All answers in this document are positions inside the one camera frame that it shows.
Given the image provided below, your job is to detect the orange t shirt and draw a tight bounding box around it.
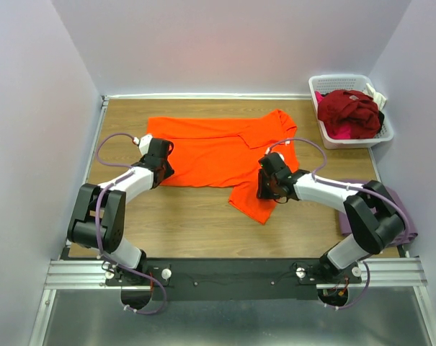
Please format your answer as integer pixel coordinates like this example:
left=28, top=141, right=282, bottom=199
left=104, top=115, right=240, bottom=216
left=147, top=110, right=299, bottom=224

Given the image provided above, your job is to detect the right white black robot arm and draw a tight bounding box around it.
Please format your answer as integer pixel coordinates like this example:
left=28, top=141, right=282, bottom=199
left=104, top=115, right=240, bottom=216
left=257, top=152, right=409, bottom=283

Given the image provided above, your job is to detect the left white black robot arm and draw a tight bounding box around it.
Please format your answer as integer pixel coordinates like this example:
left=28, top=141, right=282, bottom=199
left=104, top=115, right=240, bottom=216
left=67, top=133, right=174, bottom=285

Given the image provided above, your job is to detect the pink garment in basket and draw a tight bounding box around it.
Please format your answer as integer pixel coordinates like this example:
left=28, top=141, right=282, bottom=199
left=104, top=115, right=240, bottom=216
left=314, top=91, right=352, bottom=140

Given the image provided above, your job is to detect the white plastic laundry basket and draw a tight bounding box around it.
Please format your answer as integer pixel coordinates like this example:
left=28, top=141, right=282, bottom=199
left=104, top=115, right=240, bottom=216
left=308, top=74, right=394, bottom=149

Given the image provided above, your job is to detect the dark red shirt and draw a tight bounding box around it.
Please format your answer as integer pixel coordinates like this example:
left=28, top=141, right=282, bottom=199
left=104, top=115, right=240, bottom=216
left=317, top=89, right=384, bottom=140

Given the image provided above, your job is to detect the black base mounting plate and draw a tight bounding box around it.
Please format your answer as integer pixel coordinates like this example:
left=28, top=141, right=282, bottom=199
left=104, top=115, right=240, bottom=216
left=105, top=258, right=362, bottom=301

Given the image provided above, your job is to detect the white garment in basket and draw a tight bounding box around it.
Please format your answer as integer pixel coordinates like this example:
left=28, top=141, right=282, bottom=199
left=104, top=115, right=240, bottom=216
left=364, top=83, right=387, bottom=111

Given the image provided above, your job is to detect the folded purple t shirt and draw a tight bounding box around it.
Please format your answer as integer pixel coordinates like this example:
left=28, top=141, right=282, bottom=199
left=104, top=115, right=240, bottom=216
left=338, top=180, right=417, bottom=254

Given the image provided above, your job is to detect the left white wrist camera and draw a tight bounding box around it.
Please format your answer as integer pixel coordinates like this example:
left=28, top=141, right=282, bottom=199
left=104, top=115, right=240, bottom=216
left=132, top=133, right=154, bottom=156

